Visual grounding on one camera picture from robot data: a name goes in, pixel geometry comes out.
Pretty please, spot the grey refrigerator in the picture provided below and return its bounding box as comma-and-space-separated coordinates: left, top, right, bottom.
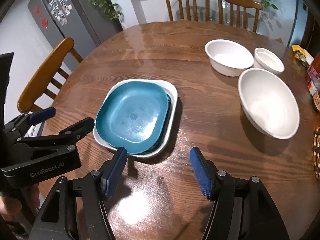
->
27, 0, 124, 48

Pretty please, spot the group of fridge magnets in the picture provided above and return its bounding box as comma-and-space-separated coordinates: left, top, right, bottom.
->
42, 0, 73, 27

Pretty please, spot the blue square plate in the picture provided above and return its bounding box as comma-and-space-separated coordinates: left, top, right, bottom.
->
95, 80, 167, 155

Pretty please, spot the small white ribbed bowl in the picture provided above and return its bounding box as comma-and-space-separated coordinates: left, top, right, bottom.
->
254, 47, 285, 75

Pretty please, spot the dark wooden door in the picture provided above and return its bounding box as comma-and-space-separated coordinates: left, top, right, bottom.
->
299, 0, 318, 53

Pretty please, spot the large white bowl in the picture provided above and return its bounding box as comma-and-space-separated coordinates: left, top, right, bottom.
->
237, 68, 300, 140

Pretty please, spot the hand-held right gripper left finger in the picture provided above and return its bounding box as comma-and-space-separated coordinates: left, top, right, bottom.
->
31, 147, 128, 240

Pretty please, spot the beaded wooden trivet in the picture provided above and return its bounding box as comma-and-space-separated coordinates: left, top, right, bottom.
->
311, 127, 320, 180

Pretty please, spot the person's left hand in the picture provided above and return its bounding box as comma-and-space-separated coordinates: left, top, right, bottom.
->
0, 184, 40, 222

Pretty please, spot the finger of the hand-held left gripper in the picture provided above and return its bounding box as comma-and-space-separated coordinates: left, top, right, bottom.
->
16, 117, 95, 155
5, 107, 56, 142

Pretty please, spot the orange sauce bottle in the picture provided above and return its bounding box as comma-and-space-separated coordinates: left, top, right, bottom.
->
305, 54, 320, 97

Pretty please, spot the medium white bowl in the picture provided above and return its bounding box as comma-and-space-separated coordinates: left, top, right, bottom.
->
204, 39, 254, 77

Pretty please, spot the yellow snack packet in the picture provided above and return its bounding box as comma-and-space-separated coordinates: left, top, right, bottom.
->
291, 44, 314, 69

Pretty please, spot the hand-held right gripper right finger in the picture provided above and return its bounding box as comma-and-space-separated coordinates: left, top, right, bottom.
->
189, 147, 290, 240

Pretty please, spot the large patterned square plate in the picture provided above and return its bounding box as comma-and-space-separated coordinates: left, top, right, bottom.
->
93, 79, 178, 159

